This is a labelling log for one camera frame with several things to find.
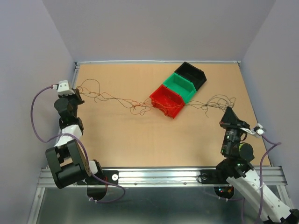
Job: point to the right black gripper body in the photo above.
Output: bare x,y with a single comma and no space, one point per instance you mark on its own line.
233,129

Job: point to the aluminium front rail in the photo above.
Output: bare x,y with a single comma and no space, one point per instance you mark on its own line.
165,177

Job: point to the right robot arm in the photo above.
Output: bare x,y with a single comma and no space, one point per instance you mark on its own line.
237,170

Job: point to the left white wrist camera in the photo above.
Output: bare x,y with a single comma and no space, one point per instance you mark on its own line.
63,88

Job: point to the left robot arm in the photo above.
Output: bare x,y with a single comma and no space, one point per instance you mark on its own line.
66,160

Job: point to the red plastic bin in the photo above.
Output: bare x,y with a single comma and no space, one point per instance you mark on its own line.
167,101

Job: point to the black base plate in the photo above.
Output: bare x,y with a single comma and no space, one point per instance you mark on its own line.
111,176
212,176

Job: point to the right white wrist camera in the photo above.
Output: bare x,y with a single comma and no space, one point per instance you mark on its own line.
258,130

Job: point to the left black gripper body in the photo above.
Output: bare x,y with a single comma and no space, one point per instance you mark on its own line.
74,100

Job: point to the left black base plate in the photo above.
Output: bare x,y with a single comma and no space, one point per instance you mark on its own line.
111,176

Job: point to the green plastic bin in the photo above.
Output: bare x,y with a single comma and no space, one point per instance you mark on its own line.
181,86

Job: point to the black plastic bin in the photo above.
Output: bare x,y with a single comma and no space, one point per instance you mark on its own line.
192,74

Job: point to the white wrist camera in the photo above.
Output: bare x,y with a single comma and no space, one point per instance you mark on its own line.
63,88
258,130

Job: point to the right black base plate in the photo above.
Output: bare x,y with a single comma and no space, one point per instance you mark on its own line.
212,176

